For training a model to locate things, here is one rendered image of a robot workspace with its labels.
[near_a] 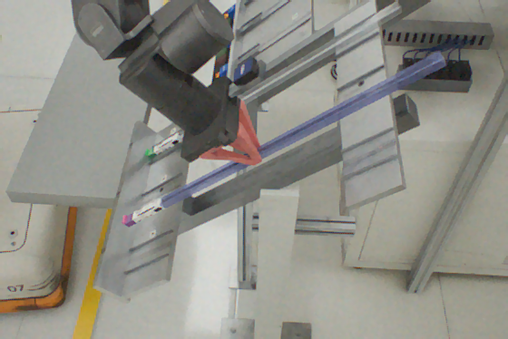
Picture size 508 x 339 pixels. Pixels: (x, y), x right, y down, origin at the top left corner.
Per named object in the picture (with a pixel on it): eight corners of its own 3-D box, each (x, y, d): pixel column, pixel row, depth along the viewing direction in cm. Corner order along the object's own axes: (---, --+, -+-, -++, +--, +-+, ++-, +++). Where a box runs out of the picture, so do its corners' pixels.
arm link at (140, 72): (113, 58, 63) (108, 87, 58) (154, 19, 60) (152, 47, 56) (159, 92, 66) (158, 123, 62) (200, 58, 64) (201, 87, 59)
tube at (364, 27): (151, 159, 101) (146, 156, 101) (151, 153, 102) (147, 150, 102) (402, 12, 74) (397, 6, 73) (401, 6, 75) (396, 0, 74)
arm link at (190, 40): (116, 17, 66) (72, 17, 58) (183, -49, 61) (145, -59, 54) (175, 99, 66) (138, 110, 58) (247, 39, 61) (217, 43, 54)
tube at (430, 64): (129, 227, 84) (123, 224, 83) (131, 219, 85) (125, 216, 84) (446, 65, 57) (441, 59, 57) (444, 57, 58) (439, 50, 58)
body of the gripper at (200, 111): (237, 82, 68) (193, 44, 64) (231, 143, 62) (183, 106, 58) (200, 106, 72) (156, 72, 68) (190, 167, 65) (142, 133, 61)
